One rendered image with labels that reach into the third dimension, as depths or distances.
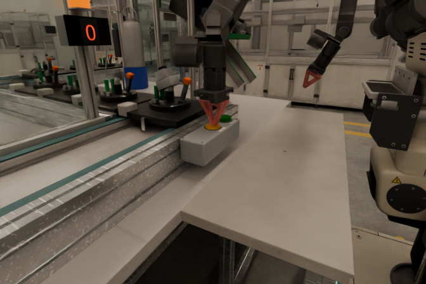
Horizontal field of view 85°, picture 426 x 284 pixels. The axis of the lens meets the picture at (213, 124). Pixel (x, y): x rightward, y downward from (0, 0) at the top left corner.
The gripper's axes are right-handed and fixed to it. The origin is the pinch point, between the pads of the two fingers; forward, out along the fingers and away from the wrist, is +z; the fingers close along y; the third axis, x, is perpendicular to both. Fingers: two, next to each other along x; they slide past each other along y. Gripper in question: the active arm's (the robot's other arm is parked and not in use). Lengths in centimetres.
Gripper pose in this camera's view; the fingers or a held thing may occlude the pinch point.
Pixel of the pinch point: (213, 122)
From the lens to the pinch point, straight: 62.5
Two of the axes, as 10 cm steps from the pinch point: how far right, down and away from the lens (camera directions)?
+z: -0.1, 9.4, 3.3
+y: -4.9, 2.8, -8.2
